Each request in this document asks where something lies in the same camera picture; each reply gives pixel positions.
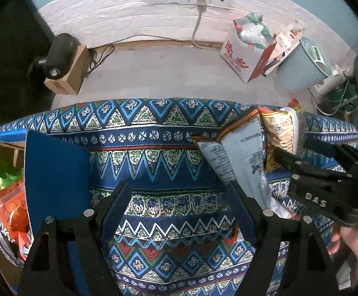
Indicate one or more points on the light blue bin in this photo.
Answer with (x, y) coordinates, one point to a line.
(296, 71)

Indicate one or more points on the white kettle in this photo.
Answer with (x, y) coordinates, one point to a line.
(333, 80)

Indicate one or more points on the person's right hand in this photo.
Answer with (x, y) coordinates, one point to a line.
(351, 240)

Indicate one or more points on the blue patterned blanket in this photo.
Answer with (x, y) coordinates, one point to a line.
(166, 160)

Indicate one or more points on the yellow orange snack bag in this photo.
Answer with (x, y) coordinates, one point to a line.
(279, 129)

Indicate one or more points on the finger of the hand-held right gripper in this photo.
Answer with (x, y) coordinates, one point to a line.
(323, 148)
(286, 160)

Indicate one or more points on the white red carton box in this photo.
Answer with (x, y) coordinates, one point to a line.
(237, 58)

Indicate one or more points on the orange black snack bag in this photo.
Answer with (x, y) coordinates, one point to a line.
(9, 203)

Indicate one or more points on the white-backed orange snack bag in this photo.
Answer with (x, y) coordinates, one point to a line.
(243, 154)

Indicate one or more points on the white red paper carton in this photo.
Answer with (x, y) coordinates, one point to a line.
(286, 40)

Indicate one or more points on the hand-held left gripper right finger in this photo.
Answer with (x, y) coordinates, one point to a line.
(242, 212)

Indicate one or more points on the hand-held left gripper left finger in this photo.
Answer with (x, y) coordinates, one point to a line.
(117, 209)

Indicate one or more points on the green snack bag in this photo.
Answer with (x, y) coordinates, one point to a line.
(0, 175)

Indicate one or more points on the dark green container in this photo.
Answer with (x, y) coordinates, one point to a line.
(342, 98)

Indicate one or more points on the white green container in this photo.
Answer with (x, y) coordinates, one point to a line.
(317, 57)

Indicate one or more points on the cardboard box with blue flap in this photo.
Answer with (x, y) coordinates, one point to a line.
(55, 166)

